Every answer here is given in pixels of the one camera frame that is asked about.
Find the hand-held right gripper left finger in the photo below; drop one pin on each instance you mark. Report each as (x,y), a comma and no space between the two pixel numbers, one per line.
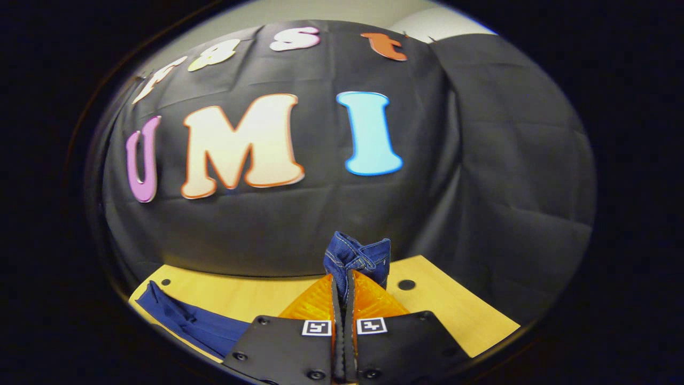
(288,347)

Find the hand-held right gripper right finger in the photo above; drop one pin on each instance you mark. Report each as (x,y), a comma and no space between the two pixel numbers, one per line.
(401,347)

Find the blue jeans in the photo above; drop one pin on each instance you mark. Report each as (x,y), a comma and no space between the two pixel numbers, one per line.
(359,256)

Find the black backdrop cloth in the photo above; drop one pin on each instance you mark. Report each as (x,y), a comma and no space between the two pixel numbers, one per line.
(481,160)

